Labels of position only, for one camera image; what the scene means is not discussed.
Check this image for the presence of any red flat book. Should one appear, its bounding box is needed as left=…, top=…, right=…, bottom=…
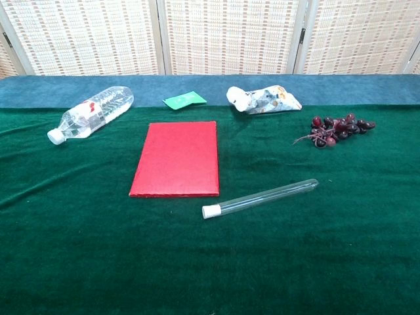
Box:
left=128, top=121, right=220, bottom=199

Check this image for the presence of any clear glass test tube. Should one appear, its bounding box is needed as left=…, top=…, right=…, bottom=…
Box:
left=215, top=178, right=320, bottom=218

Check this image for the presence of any dark red grape bunch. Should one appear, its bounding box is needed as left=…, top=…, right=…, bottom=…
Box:
left=293, top=113, right=377, bottom=149

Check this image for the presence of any blue table cloth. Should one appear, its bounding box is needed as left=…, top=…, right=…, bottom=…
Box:
left=0, top=73, right=420, bottom=109

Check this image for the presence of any clear plastic water bottle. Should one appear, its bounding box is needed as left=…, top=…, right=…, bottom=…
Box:
left=47, top=85, right=135, bottom=146

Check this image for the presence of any green paper packet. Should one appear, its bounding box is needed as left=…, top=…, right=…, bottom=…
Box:
left=162, top=91, right=208, bottom=110

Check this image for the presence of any dark green velvet cloth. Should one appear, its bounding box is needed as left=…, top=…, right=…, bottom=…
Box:
left=0, top=104, right=420, bottom=315

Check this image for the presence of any small white stopper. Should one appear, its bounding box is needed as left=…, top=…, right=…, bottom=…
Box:
left=201, top=205, right=221, bottom=220

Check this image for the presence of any woven bamboo folding screen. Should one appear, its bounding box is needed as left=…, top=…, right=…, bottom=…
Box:
left=0, top=0, right=420, bottom=78

